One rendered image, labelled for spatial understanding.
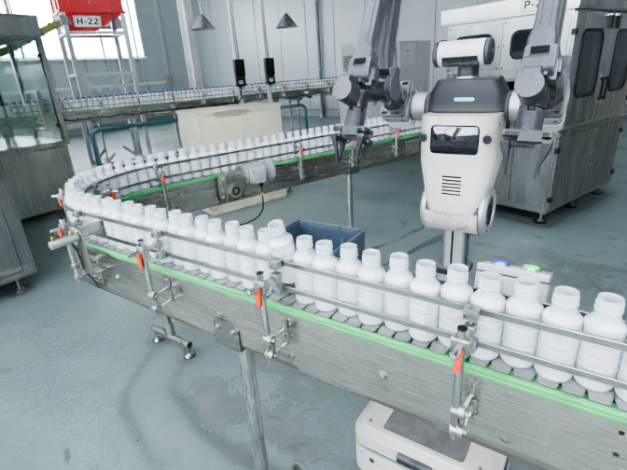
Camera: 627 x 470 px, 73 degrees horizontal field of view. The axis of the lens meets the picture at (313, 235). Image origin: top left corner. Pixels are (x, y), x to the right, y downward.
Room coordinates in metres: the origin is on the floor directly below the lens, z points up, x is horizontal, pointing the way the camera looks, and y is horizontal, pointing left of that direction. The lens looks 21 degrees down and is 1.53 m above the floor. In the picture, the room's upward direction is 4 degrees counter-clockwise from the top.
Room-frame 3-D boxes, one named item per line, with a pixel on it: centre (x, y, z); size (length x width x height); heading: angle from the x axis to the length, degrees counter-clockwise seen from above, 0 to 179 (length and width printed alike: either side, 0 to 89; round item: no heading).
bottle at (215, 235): (1.08, 0.27, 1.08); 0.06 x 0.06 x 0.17
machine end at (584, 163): (4.68, -2.46, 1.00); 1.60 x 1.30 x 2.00; 126
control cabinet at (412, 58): (7.75, -1.75, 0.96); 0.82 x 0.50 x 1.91; 126
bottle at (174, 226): (1.19, 0.40, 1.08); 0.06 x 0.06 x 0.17
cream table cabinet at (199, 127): (5.31, 0.92, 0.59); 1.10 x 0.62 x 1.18; 126
